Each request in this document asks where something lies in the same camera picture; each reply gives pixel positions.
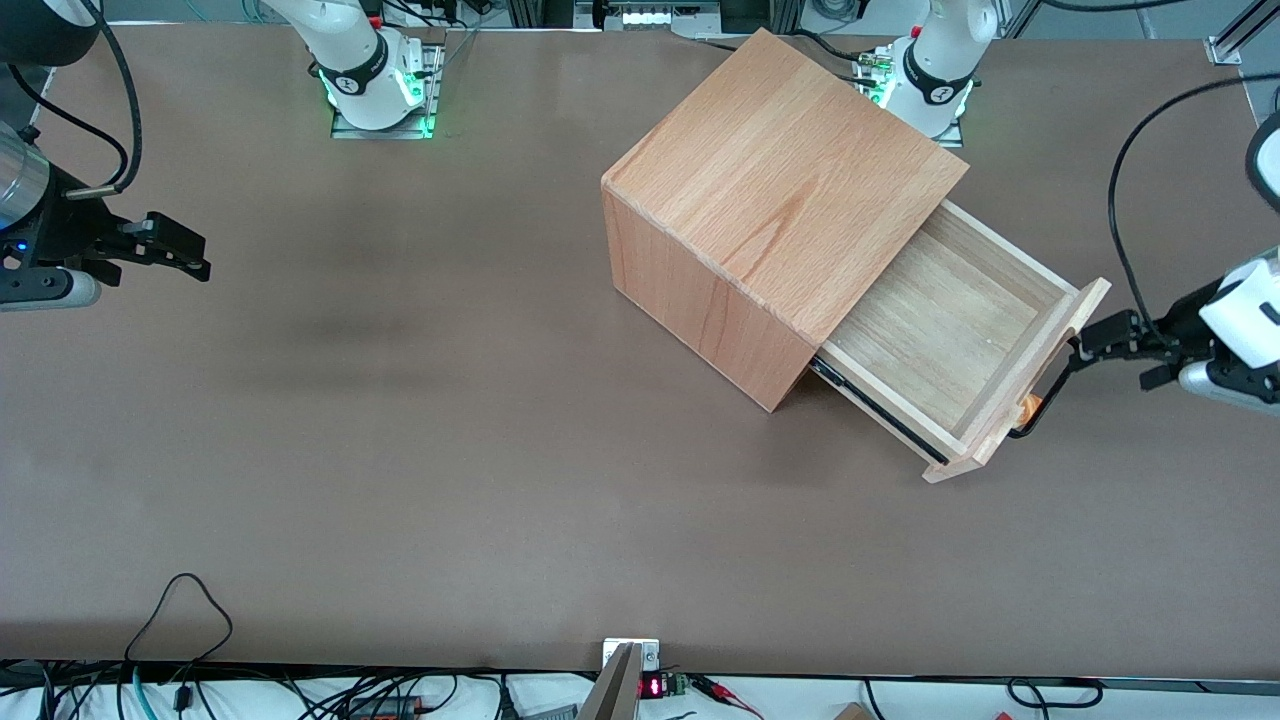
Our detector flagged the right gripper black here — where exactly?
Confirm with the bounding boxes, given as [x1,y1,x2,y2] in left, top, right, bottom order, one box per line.
[0,168,213,289]

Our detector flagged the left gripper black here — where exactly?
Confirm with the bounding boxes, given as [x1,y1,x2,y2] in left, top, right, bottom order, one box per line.
[1079,280,1237,392]

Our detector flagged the wooden drawer with black handle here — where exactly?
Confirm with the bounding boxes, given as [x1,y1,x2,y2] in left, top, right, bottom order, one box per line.
[808,198,1113,485]

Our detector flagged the light wooden drawer cabinet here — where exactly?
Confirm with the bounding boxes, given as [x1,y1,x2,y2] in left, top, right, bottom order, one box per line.
[601,28,969,413]

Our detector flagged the lit electronics unit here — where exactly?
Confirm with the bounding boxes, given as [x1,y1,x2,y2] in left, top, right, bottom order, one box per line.
[595,0,723,32]

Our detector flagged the red black clip leads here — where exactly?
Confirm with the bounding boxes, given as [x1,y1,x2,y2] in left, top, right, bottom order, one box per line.
[688,674,766,719]

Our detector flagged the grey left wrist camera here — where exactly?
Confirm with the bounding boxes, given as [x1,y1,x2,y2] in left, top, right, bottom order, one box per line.
[1177,360,1280,417]

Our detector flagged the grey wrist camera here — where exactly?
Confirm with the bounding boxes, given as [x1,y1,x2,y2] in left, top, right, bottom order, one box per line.
[0,268,102,313]
[1177,360,1280,417]

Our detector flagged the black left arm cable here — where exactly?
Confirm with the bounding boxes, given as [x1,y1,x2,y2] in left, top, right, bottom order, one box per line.
[1106,72,1280,337]

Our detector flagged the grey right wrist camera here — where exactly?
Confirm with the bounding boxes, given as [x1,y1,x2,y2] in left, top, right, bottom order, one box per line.
[0,268,102,313]

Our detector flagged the long black right arm cable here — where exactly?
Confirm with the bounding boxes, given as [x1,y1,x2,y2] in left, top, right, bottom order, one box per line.
[80,0,143,196]

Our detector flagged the short black right arm cable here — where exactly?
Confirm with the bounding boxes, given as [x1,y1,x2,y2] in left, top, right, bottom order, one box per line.
[5,62,133,191]

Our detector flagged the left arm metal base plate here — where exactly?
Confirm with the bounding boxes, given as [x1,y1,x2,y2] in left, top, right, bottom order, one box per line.
[852,48,967,150]

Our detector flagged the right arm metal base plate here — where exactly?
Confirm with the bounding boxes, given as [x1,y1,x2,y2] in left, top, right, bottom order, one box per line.
[330,40,446,141]

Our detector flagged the aluminium frame profile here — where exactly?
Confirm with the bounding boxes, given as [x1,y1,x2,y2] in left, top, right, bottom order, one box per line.
[1204,0,1280,67]

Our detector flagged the black looped table cable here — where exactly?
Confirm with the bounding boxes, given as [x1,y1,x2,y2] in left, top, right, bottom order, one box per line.
[124,572,234,669]

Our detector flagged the black coiled cable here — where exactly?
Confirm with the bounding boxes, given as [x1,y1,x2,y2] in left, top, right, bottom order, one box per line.
[1006,677,1105,710]

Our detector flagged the black base power cable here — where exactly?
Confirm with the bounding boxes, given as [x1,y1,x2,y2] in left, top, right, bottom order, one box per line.
[695,28,886,83]

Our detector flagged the grey camera mount pole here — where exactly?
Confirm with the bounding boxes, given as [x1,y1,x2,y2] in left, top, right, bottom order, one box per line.
[578,638,662,720]

